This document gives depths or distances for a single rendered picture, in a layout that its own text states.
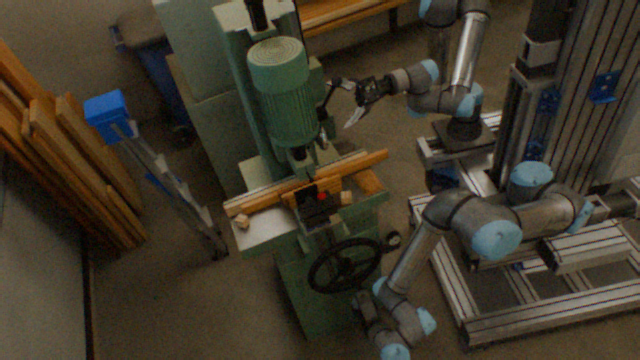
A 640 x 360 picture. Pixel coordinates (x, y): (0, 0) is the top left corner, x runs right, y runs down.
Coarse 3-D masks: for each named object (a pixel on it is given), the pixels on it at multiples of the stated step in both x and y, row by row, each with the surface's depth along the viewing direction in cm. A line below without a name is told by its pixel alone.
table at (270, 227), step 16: (352, 192) 162; (384, 192) 160; (272, 208) 162; (352, 208) 159; (368, 208) 163; (256, 224) 158; (272, 224) 156; (288, 224) 155; (240, 240) 153; (256, 240) 152; (272, 240) 153; (288, 240) 156; (336, 240) 152
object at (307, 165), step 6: (288, 150) 158; (306, 150) 157; (288, 156) 159; (294, 162) 153; (300, 162) 153; (306, 162) 152; (312, 162) 152; (294, 168) 156; (300, 168) 151; (306, 168) 152; (312, 168) 154; (300, 174) 153; (312, 174) 156; (300, 180) 155
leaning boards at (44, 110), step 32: (0, 64) 215; (0, 96) 217; (32, 96) 231; (0, 128) 197; (32, 128) 211; (64, 128) 255; (32, 160) 212; (64, 160) 222; (96, 160) 254; (64, 192) 230; (96, 192) 240; (128, 192) 279; (96, 224) 253; (128, 224) 264
